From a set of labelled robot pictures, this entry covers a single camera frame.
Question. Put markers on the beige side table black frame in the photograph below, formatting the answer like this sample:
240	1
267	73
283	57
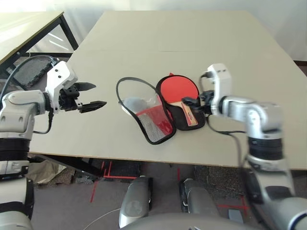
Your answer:
21	28

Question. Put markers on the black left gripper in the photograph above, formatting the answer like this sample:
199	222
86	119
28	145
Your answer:
69	99

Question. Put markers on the grey robot torso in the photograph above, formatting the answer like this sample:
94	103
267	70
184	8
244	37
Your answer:
182	222

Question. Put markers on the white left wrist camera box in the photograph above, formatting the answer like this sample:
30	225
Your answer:
60	76

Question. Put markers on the black foam floor tile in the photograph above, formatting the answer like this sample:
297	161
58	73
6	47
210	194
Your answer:
31	73

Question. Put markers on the grey robot right leg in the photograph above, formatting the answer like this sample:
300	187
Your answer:
199	201

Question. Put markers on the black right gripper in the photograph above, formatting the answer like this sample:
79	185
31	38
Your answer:
207	103

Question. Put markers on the grey robot left leg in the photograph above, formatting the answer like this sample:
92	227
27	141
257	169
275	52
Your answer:
134	203

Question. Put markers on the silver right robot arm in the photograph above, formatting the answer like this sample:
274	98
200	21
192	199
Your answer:
256	112

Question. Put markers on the black table leg beam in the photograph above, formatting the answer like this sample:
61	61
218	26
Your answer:
72	165

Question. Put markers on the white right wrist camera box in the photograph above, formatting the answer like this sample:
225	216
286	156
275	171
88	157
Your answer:
221	79

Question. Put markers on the beige crumpled cloth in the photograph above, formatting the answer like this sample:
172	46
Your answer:
45	171

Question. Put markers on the red black paddle case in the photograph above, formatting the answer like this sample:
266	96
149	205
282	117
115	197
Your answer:
158	129

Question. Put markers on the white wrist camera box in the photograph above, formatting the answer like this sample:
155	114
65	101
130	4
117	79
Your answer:
221	79
60	76

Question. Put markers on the dark speckled floor mat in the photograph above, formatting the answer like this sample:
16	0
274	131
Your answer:
216	179

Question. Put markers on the grey robot leg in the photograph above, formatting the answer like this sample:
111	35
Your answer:
199	201
134	203

